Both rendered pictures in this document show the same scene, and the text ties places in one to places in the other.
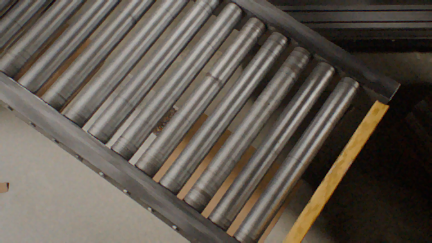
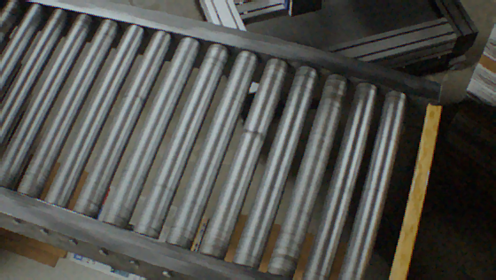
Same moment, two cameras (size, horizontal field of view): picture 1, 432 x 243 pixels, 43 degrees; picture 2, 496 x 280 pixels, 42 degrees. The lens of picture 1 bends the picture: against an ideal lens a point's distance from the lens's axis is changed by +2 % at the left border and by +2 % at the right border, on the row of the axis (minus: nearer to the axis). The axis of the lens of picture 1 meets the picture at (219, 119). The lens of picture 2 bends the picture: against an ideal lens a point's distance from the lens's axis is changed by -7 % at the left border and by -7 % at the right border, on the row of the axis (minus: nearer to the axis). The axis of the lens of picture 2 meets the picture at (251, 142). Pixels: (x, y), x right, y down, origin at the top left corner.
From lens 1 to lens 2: 25 cm
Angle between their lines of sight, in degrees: 11
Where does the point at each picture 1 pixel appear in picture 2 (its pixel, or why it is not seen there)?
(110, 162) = (172, 257)
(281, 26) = (305, 58)
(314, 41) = (344, 65)
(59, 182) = not seen: outside the picture
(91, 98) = (126, 195)
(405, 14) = (406, 36)
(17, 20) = (26, 138)
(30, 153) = not seen: outside the picture
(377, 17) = (381, 45)
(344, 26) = not seen: hidden behind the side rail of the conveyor
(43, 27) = (52, 136)
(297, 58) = (334, 86)
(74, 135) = (123, 239)
